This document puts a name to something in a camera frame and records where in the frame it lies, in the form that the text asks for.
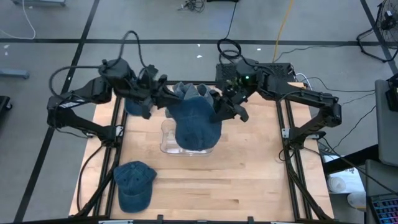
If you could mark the black bar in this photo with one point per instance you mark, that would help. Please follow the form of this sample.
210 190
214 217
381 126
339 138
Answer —
351 158

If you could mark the backlit keyboard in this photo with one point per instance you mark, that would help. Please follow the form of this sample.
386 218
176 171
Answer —
385 211

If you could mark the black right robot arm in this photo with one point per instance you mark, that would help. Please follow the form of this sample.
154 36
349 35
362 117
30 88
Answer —
311 96

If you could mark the black aluminium table frame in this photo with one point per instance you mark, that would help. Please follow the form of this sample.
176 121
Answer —
224 222

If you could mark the dark blue denim cap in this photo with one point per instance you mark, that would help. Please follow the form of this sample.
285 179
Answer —
194 127
133 109
133 186

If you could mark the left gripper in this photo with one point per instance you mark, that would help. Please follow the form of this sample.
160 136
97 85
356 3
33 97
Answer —
149 90

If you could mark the black box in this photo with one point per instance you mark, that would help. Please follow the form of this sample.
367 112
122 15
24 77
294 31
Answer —
4 102

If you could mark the black device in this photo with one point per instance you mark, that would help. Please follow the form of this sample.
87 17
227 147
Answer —
393 96

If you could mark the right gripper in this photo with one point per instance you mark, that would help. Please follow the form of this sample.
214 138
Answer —
234 95

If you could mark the grey metal bar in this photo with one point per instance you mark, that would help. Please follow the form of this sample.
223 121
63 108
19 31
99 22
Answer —
14 74
37 2

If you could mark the black mesh computer tower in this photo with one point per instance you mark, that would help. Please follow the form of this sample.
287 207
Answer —
281 71

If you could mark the black floor fan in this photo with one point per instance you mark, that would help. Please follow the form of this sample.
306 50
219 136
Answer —
390 21

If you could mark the white round object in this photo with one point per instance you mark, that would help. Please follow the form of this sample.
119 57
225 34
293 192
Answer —
337 184
357 199

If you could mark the grey table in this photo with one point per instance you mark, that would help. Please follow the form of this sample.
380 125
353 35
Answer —
387 130

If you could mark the green plant in white pot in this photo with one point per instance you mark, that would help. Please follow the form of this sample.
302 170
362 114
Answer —
231 83

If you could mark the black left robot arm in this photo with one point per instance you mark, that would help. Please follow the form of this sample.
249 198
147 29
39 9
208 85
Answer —
77 119

